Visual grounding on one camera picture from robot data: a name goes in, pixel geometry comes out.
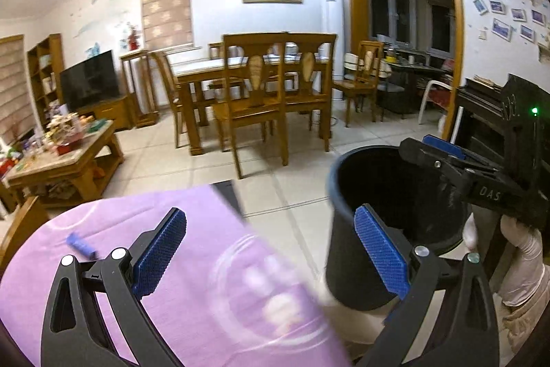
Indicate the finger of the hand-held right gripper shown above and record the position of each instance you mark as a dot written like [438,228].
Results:
[429,158]
[447,147]

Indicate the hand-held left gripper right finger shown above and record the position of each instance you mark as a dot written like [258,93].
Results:
[380,251]

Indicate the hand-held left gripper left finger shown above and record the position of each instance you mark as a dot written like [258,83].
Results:
[159,251]

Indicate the black trash bin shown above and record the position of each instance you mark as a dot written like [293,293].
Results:
[343,264]

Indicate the person's right forearm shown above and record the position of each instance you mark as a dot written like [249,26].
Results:
[522,324]

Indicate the person's right hand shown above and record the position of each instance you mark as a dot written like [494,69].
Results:
[524,264]

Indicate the black piano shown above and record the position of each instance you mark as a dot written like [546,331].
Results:
[477,122]

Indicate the purple tablecloth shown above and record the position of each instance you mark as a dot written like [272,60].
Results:
[107,221]

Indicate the white plastic chair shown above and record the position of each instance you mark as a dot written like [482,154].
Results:
[429,85]

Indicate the small blue wrapper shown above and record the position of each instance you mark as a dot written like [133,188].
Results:
[81,245]

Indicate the cluttered dark table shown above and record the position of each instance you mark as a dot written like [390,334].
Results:
[412,70]

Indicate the wooden dining chair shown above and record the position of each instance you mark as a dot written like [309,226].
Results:
[165,83]
[309,92]
[253,109]
[356,85]

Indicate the wooden coffee table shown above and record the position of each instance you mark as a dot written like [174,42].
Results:
[81,165]

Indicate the clear plastic cup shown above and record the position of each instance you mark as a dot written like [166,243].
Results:
[266,294]

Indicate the white cushioned chair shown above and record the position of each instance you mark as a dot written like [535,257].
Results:
[352,64]

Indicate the wooden furniture piece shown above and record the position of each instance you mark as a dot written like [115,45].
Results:
[21,225]

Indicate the wooden television cabinet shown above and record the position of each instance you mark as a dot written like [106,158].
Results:
[107,113]

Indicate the clutter of small items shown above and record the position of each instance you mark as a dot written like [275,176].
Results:
[64,130]

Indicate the white standing air conditioner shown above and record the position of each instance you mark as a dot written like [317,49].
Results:
[331,40]

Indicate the wooden plant stand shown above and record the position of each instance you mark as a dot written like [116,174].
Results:
[139,92]

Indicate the black television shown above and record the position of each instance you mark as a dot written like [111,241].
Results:
[90,81]

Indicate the wooden dining table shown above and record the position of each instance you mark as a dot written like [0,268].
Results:
[202,68]

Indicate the wooden bookshelf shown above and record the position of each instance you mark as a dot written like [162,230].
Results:
[43,79]

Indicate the patterned roller blind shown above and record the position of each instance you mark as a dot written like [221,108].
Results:
[167,10]
[15,92]

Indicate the red flower decoration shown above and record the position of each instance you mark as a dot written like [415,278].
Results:
[133,36]

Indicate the black table frame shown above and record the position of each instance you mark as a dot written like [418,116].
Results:
[230,195]

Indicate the wooden door frame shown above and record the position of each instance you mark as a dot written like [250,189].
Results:
[457,27]

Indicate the group of wall photo frames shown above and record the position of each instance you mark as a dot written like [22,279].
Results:
[500,27]

